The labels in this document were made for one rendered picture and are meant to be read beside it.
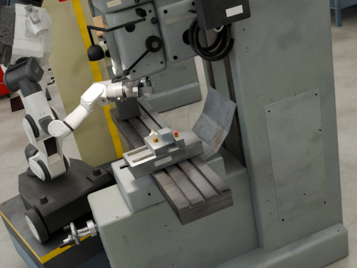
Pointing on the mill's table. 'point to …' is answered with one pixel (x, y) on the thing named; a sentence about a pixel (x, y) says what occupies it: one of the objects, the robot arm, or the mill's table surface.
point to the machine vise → (135, 167)
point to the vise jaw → (156, 148)
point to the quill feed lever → (155, 42)
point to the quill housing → (137, 41)
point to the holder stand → (127, 112)
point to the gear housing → (115, 5)
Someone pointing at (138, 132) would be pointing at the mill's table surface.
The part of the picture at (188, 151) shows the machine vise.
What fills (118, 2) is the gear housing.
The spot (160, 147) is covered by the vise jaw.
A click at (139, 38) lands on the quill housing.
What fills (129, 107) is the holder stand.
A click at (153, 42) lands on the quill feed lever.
